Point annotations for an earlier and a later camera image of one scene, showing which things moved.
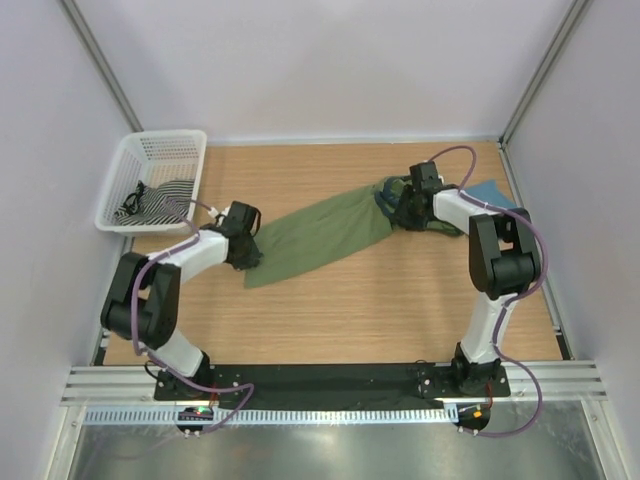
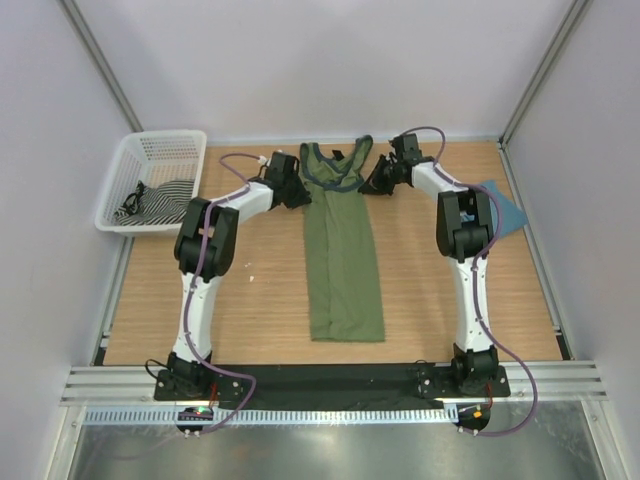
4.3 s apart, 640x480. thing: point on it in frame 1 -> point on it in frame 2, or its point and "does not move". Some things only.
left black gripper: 251,259 -> 302,196
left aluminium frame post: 102,66 does not move
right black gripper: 402,214 -> 375,185
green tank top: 316,233 -> 345,299
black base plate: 313,382 does not move
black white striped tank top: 166,203 does not move
